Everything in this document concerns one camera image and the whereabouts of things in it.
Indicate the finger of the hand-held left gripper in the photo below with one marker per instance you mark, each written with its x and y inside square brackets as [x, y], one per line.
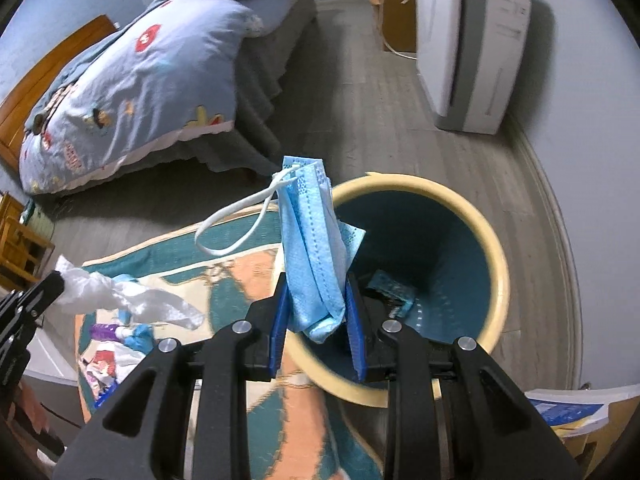
[30, 300]

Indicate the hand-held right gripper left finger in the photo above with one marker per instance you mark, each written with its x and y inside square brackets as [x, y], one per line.
[279, 320]

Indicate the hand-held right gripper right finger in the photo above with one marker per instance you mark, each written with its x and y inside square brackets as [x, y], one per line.
[356, 330]

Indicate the small blue white packet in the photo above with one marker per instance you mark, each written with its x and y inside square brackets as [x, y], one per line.
[392, 285]

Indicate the blue face mask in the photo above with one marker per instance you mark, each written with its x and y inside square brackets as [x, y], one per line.
[305, 260]

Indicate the white tissue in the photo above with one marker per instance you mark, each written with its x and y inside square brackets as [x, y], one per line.
[125, 295]

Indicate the yellow rimmed teal trash bin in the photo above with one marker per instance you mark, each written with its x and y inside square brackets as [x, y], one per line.
[450, 240]

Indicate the wooden chair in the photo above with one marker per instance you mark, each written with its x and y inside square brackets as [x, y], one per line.
[20, 250]

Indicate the teal and orange patterned rug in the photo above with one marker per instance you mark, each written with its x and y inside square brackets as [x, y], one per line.
[235, 270]

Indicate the purple tube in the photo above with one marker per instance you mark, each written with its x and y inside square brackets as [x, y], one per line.
[105, 332]

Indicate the red patterned wrapper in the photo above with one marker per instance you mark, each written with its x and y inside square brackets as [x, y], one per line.
[102, 367]

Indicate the wooden headboard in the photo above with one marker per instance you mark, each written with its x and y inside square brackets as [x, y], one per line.
[45, 75]

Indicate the blue white snack bag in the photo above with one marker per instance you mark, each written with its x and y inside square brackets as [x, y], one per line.
[570, 410]

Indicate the bed with blue quilt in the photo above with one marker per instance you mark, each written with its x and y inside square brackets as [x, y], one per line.
[140, 90]

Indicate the grey skirted bed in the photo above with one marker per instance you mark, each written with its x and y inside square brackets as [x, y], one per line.
[270, 60]

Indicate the white air purifier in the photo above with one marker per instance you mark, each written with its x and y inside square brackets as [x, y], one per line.
[470, 45]

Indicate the wooden cabinet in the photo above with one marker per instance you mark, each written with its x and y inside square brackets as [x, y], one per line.
[397, 10]

